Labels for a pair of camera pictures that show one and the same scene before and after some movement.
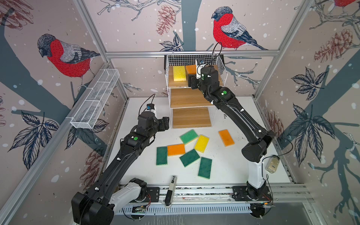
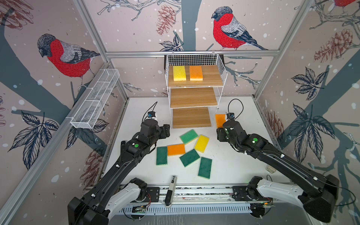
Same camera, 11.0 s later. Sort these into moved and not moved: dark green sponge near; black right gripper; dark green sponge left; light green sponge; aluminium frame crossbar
Moved: black right gripper
Not moved: aluminium frame crossbar; light green sponge; dark green sponge left; dark green sponge near
